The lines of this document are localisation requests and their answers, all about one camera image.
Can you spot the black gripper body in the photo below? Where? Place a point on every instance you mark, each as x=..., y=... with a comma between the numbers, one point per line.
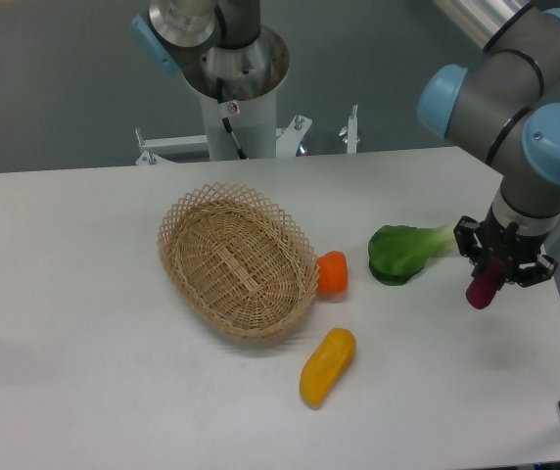
x=509, y=245

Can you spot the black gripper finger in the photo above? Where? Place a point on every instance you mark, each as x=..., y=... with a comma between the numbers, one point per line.
x=541, y=270
x=468, y=237

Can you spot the purple sweet potato toy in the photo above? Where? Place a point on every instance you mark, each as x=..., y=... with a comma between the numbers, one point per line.
x=487, y=279

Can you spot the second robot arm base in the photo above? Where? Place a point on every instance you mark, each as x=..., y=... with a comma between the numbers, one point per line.
x=221, y=47

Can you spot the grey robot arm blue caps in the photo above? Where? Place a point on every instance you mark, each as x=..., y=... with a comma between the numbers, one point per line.
x=495, y=114

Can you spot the woven wicker oval basket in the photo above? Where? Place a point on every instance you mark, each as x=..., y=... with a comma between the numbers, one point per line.
x=238, y=260

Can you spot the green bok choy toy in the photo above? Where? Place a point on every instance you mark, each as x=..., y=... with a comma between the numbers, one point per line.
x=397, y=253

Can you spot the orange bell pepper toy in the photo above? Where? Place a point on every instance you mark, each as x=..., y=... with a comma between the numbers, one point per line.
x=333, y=273

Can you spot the yellow pepper toy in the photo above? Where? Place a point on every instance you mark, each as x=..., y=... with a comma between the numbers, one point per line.
x=326, y=366

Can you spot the white metal mounting frame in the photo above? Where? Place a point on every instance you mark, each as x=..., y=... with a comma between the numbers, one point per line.
x=288, y=143

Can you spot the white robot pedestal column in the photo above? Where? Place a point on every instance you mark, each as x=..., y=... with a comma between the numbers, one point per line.
x=235, y=121

